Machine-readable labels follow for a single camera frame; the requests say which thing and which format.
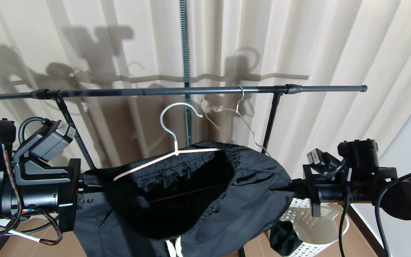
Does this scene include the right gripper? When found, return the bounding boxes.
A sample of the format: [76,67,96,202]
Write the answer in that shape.
[303,166,374,217]

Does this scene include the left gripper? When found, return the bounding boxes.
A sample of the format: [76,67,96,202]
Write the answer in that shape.
[0,159,81,232]

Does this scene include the black garment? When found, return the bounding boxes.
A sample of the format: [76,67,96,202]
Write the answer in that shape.
[269,221,303,257]

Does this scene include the black shorts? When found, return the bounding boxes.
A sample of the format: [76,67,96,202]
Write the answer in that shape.
[73,141,295,257]

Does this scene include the pink clothes hanger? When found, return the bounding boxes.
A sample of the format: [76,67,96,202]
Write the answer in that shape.
[200,86,271,157]
[113,102,227,204]

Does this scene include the white laundry basket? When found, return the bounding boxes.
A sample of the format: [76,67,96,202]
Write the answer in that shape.
[280,198,350,257]

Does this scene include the black clothes rack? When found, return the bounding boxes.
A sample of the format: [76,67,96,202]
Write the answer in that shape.
[0,85,367,257]

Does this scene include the white curtain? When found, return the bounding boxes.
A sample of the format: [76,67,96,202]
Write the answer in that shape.
[0,0,411,229]

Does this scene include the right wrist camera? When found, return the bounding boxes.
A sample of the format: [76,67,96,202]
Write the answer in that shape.
[306,148,349,179]

